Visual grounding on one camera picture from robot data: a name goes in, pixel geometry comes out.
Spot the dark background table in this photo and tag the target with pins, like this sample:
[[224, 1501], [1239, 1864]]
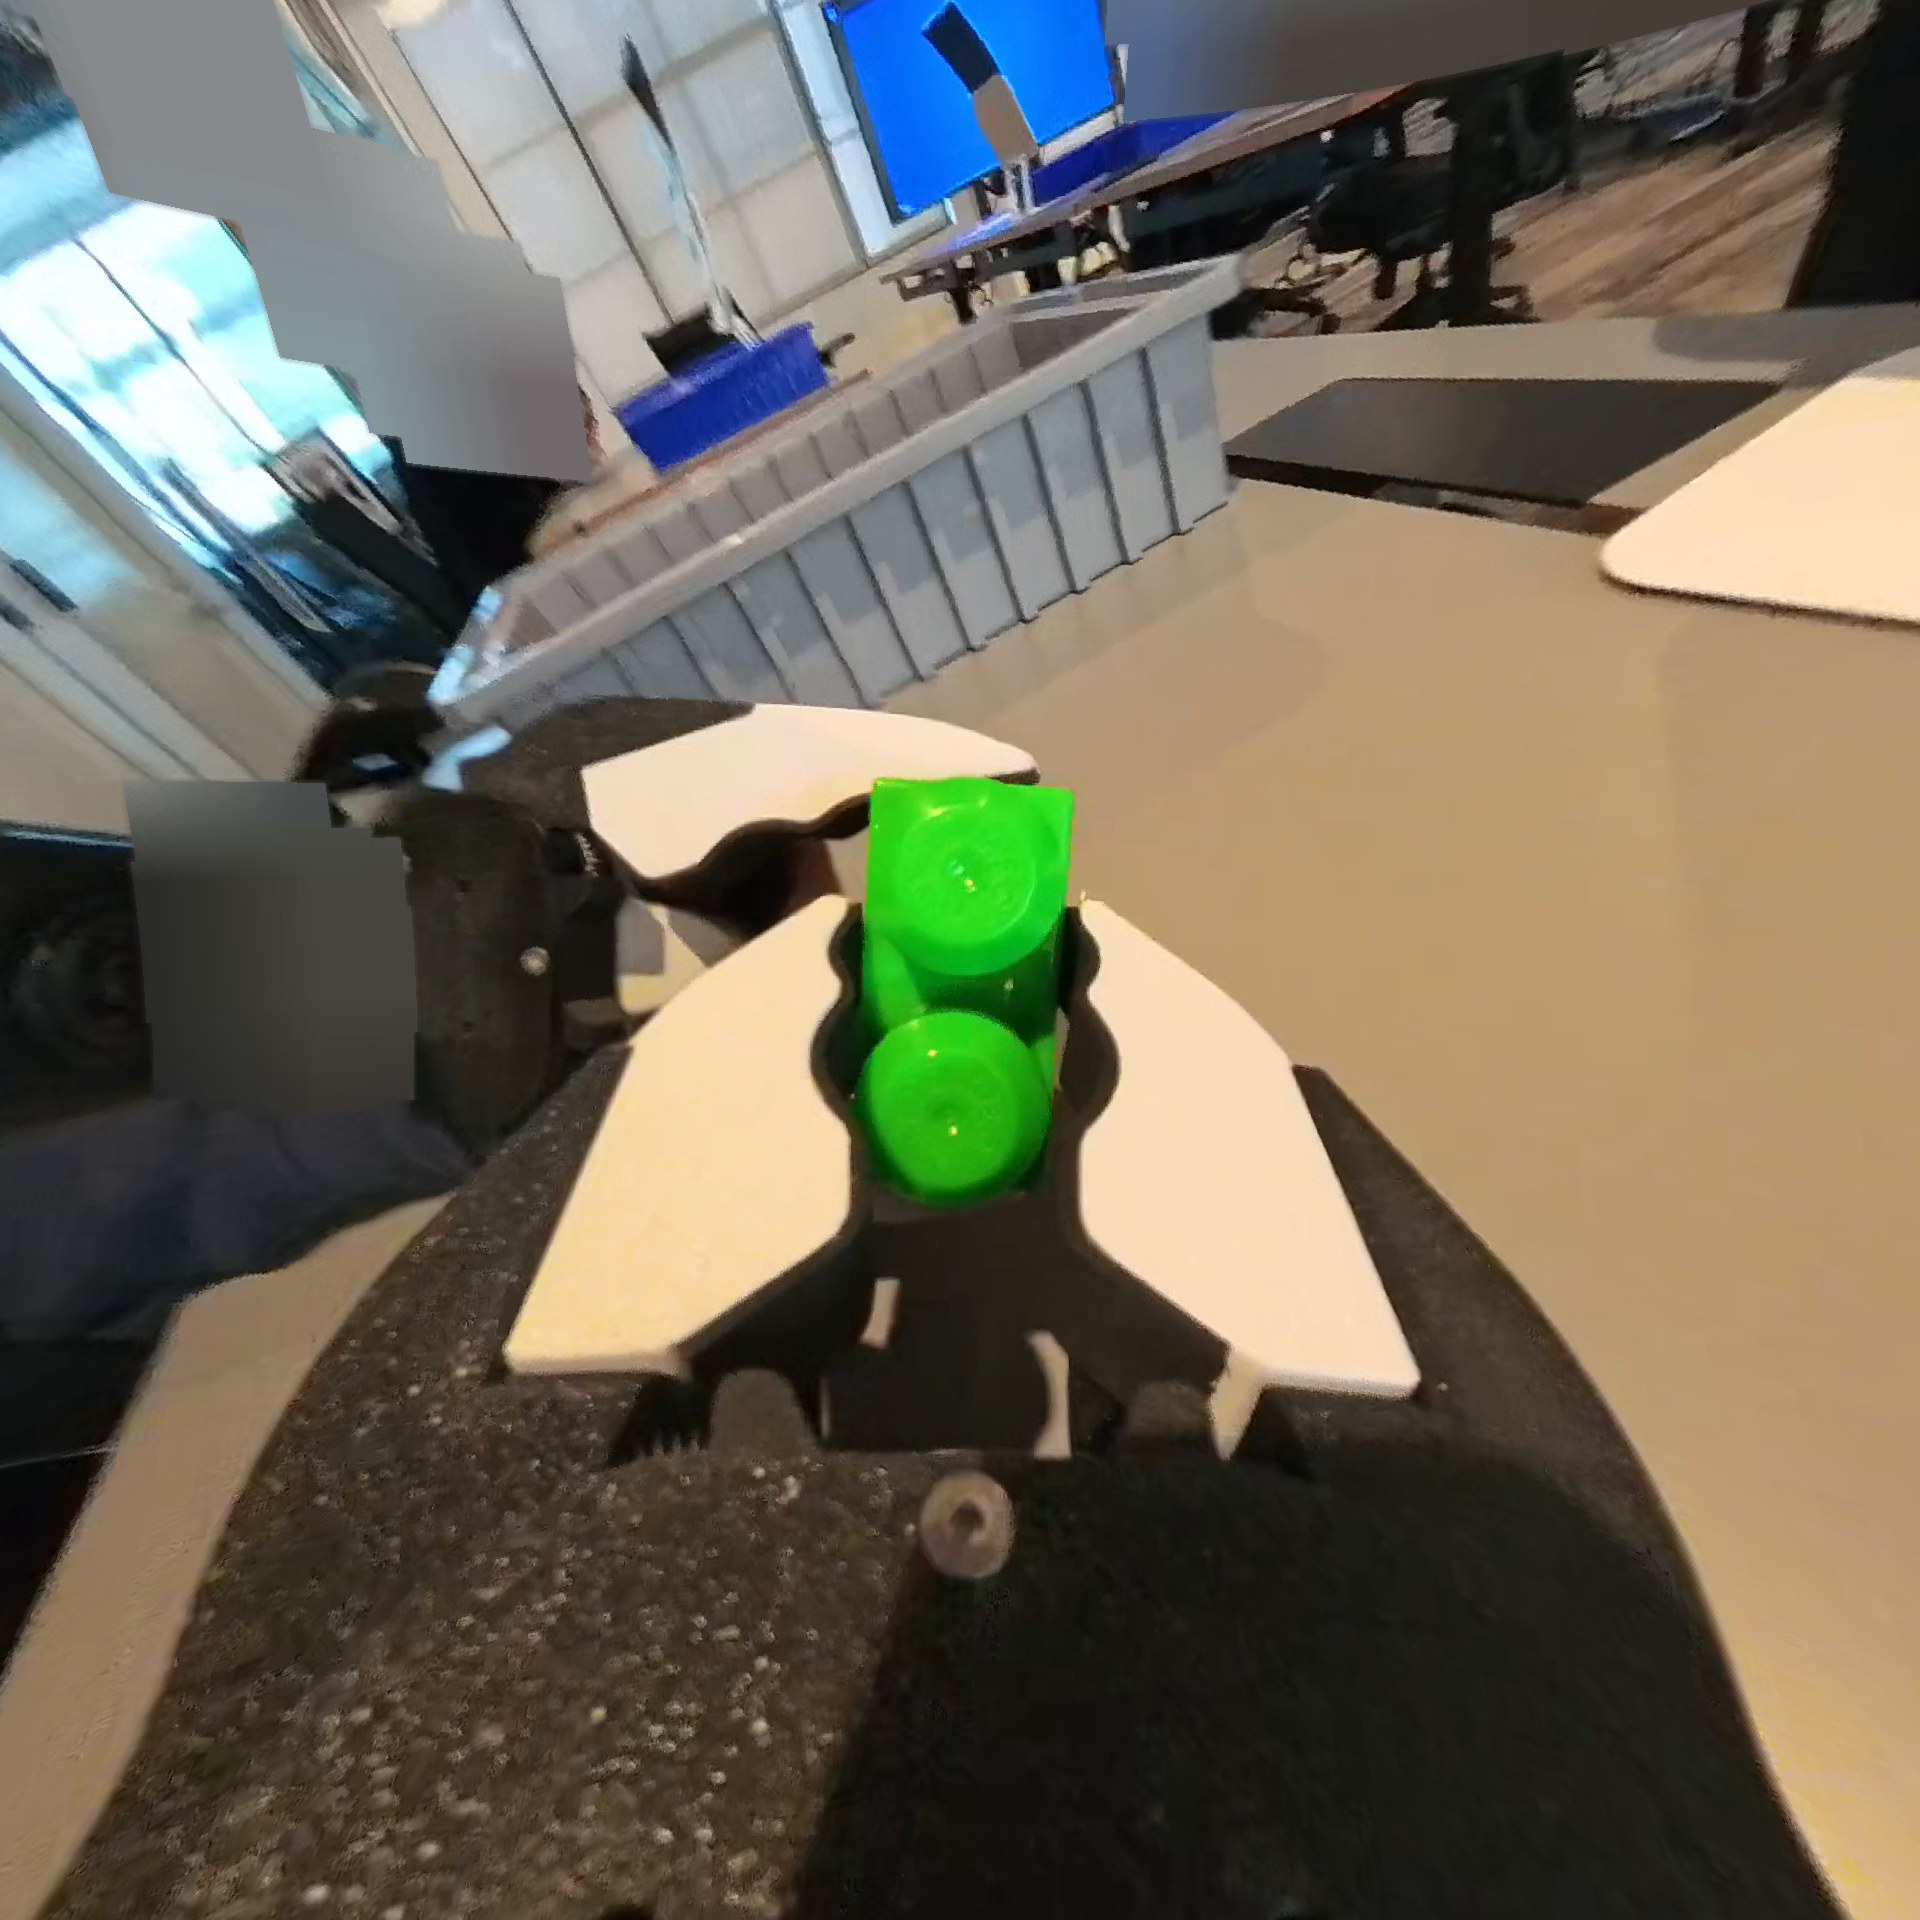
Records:
[[1201, 165]]

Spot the person's left forearm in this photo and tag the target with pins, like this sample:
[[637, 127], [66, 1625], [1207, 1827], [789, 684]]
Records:
[[182, 1214]]

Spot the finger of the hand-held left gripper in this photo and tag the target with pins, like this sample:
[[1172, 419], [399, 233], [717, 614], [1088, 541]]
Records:
[[646, 937], [721, 764]]

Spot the large window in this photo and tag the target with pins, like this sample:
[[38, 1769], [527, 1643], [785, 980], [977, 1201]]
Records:
[[120, 347]]

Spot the blue screen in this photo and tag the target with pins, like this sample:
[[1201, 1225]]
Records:
[[901, 105]]

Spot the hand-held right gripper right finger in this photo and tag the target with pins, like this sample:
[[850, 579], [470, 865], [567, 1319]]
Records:
[[1215, 1171]]

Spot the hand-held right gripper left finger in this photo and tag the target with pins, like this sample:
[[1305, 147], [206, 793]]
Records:
[[705, 1171]]

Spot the green mega block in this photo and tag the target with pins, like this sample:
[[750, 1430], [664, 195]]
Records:
[[954, 1110]]

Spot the grey plastic bin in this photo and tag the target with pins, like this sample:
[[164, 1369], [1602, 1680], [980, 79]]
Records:
[[930, 541]]

